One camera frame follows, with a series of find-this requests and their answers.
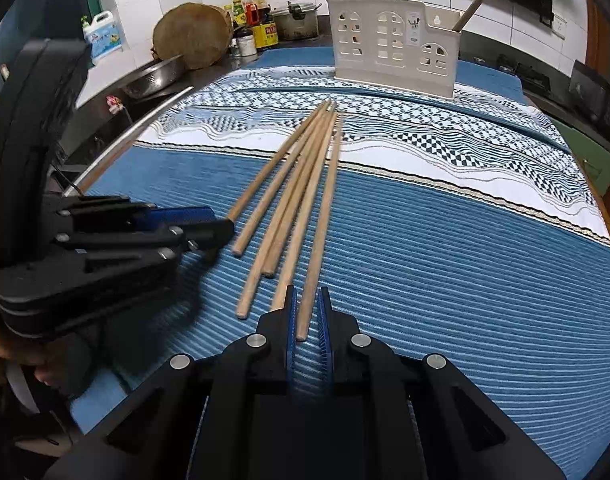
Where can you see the green framed window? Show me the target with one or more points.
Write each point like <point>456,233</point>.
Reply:
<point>60,5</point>

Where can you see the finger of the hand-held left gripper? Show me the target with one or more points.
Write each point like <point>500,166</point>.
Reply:
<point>185,216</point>
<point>205,237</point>

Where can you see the black gas stove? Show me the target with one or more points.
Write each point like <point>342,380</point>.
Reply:
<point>530,77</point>

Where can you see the wooden glass door cabinet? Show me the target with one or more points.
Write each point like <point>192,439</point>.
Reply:
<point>605,35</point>

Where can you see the small white jar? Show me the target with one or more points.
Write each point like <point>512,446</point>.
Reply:
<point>247,49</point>

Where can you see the steel kitchen sink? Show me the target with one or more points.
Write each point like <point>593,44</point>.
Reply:
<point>100,135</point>

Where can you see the green cabinet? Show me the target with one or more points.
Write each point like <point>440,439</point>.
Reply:
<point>595,160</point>

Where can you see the steel cooking pot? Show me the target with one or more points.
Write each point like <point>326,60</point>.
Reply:
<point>297,22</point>

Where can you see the white plastic chopstick holder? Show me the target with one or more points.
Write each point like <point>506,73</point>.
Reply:
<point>380,86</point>

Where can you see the black box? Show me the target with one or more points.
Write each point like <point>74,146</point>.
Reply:
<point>597,92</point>

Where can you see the blue patterned tablecloth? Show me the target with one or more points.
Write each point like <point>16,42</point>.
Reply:
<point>435,285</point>

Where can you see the person's left hand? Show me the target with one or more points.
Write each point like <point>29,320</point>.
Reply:
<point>15,355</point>

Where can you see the white dish soap jug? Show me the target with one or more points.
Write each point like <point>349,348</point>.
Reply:
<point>102,40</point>

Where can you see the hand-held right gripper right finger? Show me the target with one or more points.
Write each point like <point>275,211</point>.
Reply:
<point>325,330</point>

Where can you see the steel colander bowl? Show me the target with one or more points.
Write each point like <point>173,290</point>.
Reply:
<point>152,77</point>

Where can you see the white wall socket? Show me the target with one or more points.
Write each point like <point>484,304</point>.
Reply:
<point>560,27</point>

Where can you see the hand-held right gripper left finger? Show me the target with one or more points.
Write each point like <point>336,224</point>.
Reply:
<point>292,325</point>

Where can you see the red white dish scrubber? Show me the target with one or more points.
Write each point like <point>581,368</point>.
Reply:
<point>115,105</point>

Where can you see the green yellow bottle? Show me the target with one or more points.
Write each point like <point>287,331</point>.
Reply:
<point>239,12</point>

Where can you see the round wooden chopping block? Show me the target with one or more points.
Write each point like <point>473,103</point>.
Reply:
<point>192,35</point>

